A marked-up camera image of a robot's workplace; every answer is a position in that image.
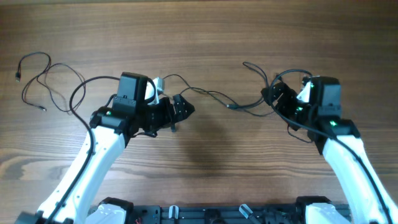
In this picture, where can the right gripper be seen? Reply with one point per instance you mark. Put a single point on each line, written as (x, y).
(289, 95)

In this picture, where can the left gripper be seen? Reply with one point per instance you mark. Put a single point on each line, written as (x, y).
(168, 116)

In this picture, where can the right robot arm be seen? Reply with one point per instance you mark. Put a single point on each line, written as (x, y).
(317, 108)

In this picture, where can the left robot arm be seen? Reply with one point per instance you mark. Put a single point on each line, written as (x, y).
(137, 110)

